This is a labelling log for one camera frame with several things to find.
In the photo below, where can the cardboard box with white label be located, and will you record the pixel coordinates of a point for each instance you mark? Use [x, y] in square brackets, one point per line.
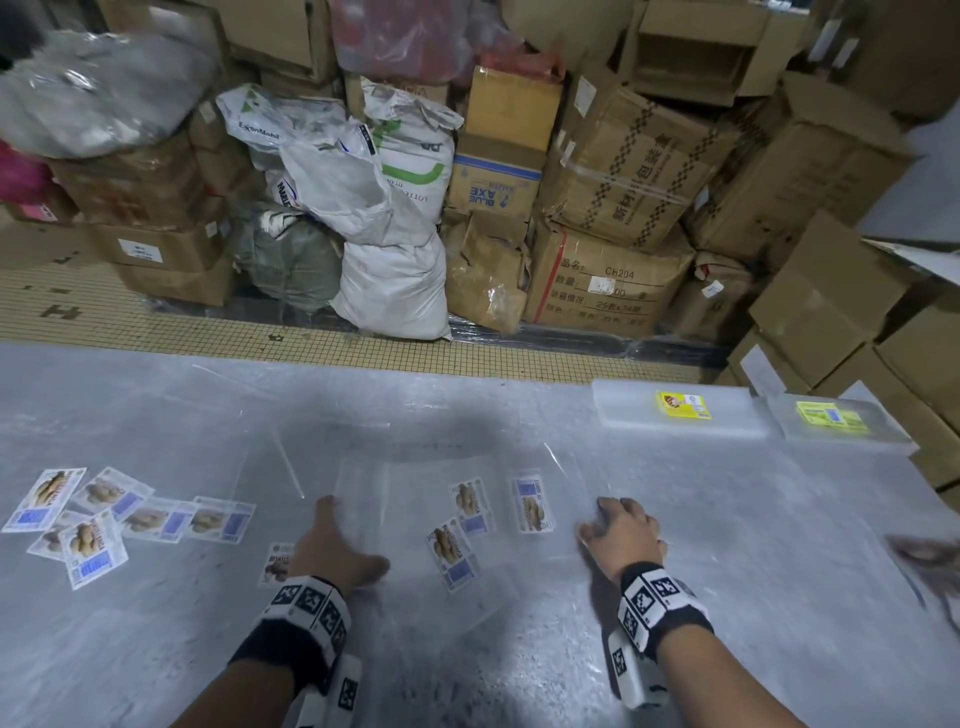
[172, 247]

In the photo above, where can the person's right hand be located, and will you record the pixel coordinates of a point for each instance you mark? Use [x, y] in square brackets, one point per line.
[626, 540]

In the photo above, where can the bag pack with green label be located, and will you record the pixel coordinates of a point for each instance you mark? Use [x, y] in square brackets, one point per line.
[832, 424]

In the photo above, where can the person's left forearm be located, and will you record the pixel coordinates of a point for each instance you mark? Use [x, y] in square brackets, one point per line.
[240, 697]

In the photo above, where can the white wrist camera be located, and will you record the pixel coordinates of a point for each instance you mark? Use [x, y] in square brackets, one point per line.
[334, 694]
[630, 671]

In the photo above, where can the torn brown cardboard box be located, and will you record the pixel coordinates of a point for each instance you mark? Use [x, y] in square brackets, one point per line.
[484, 277]

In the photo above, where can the large tilted cardboard box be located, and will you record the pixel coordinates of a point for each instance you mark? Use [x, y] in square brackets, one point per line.
[570, 26]

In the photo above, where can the small cardboard box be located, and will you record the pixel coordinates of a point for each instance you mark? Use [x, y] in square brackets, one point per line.
[45, 206]

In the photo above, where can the cardboard box with checker pattern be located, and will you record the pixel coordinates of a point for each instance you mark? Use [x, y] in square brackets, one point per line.
[637, 165]

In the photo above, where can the dark cardboard box red marks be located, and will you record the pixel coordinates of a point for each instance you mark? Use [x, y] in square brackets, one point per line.
[135, 184]

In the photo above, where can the plain yellowish cardboard box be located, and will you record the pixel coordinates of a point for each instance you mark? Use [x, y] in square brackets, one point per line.
[514, 105]

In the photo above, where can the crumpled white sack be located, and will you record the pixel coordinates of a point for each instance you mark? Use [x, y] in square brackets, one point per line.
[337, 187]

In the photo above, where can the cardboard box with red print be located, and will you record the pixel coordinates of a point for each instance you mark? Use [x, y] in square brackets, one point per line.
[600, 289]

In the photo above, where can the small labelled brown box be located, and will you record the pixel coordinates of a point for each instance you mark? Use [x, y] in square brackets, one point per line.
[709, 300]

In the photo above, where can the grey-green sack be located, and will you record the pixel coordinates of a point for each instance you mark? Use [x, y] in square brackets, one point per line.
[289, 259]

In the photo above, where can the plain white sack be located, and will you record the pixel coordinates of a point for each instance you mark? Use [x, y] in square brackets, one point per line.
[394, 292]

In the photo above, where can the clear bags with labels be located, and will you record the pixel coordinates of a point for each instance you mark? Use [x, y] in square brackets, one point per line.
[150, 517]

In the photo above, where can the stack of clear bags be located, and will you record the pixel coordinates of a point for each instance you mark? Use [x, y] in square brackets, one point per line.
[465, 525]

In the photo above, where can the grey table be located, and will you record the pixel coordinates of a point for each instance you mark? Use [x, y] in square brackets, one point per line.
[750, 600]

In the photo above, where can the large brown cardboard box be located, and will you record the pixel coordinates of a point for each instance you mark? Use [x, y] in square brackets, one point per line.
[810, 172]

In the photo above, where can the cardboard boxes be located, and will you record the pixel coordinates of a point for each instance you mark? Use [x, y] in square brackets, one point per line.
[832, 307]

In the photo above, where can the person's left hand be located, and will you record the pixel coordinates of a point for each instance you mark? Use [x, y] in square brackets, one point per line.
[330, 559]

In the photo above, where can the white cardboard sheet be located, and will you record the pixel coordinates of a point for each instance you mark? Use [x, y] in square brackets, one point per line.
[922, 259]

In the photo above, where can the black marker wristband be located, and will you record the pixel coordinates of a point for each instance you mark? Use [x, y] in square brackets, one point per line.
[664, 611]
[289, 637]

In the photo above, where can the cardboard box with blue stripe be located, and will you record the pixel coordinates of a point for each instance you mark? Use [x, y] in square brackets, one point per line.
[495, 180]

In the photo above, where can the stack of bagged red headbands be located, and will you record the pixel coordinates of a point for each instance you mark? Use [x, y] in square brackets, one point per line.
[926, 562]

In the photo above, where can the person's right forearm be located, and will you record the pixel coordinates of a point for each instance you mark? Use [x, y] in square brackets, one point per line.
[727, 682]

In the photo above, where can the white sack with green print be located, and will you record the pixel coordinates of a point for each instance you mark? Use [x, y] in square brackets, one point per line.
[416, 157]

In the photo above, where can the white sack with blue print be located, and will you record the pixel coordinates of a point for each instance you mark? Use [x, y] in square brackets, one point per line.
[259, 124]

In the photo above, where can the low cardboard box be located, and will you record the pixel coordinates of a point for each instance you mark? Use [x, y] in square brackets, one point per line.
[176, 283]

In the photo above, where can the pink plastic bag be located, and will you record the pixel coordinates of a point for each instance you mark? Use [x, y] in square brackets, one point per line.
[22, 176]

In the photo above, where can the open cardboard box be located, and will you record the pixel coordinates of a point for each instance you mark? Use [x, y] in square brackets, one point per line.
[712, 52]

